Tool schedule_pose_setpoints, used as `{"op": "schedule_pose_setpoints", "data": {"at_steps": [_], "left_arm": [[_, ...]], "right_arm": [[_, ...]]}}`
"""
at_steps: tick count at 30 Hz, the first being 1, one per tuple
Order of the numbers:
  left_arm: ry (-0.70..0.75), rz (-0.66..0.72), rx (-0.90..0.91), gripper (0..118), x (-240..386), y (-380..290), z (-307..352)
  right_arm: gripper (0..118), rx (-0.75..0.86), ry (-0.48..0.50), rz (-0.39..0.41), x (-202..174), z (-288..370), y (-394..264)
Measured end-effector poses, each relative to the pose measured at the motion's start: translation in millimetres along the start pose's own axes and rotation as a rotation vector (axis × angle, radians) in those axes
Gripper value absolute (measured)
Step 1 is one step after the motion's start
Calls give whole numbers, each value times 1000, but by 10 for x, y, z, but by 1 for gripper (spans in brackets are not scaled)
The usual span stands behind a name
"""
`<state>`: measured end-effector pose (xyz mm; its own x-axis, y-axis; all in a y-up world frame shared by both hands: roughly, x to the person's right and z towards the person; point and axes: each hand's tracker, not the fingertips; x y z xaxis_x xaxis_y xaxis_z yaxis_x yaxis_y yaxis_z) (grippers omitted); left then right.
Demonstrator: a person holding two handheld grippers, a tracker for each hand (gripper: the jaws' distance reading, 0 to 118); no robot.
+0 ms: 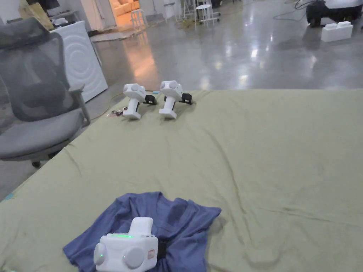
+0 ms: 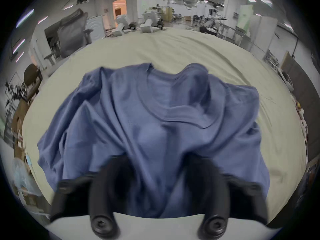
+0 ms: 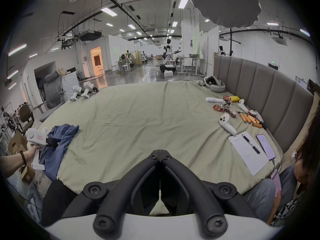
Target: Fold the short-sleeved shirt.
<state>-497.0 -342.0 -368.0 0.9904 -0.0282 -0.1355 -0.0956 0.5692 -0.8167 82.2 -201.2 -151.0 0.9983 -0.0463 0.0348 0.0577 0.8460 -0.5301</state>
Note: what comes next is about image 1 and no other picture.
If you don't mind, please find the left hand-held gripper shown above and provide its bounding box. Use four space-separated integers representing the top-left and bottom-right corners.
93 216 167 272

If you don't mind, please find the dark blue shirt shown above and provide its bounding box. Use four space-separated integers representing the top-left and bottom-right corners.
62 192 222 272

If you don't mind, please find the spare white hand-held gripper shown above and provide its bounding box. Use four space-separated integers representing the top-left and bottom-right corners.
158 80 196 120
122 83 157 120

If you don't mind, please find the bed with pale green sheet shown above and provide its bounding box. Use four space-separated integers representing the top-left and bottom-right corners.
0 88 363 272

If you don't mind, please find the grey mesh office chair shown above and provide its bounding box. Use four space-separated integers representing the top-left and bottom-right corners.
0 17 91 168

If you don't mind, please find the white washing machine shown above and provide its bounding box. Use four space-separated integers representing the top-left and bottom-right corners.
52 20 109 103

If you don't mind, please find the white metal stool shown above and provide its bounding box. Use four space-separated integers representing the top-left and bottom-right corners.
130 8 149 30

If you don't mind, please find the white round stool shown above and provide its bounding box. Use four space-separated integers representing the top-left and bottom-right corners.
195 4 214 29

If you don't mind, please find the brown cardboard carton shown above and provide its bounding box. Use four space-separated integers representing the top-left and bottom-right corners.
24 0 55 31

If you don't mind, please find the white foam block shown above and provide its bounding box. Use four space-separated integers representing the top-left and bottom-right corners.
321 21 354 43

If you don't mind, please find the yellow cable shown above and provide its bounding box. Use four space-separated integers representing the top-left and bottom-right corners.
90 93 126 121

